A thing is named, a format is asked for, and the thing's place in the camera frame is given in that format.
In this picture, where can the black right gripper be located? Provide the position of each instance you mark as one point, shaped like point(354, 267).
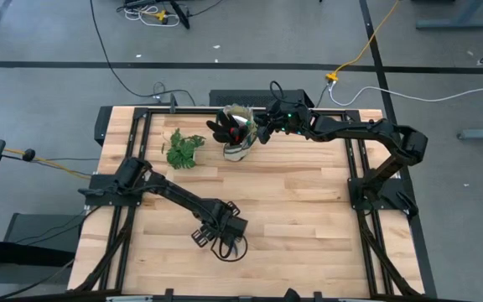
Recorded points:
point(287, 119)

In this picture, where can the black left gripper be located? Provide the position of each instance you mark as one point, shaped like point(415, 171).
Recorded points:
point(229, 226)

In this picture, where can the beige green-trimmed gardening bag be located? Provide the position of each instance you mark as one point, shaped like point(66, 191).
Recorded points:
point(235, 153)

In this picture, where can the dark green pruning shears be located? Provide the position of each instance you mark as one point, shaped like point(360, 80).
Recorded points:
point(235, 251)

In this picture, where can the red and black gardening glove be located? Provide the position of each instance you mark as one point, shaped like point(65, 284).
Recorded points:
point(224, 130)

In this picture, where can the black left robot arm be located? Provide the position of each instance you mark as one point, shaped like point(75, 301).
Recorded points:
point(170, 193)

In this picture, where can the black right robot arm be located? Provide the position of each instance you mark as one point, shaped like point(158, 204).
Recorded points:
point(350, 128)

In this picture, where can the green plant in white pot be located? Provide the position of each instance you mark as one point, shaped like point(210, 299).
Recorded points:
point(180, 153)

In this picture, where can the black tripod leg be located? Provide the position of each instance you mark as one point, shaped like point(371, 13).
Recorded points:
point(180, 14)

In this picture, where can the dark grey platform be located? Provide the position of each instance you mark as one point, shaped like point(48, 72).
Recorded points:
point(36, 226)

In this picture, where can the grey desk leg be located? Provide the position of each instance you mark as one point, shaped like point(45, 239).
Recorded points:
point(455, 24)

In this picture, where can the black aluminium table frame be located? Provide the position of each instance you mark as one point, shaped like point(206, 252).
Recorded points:
point(349, 155)

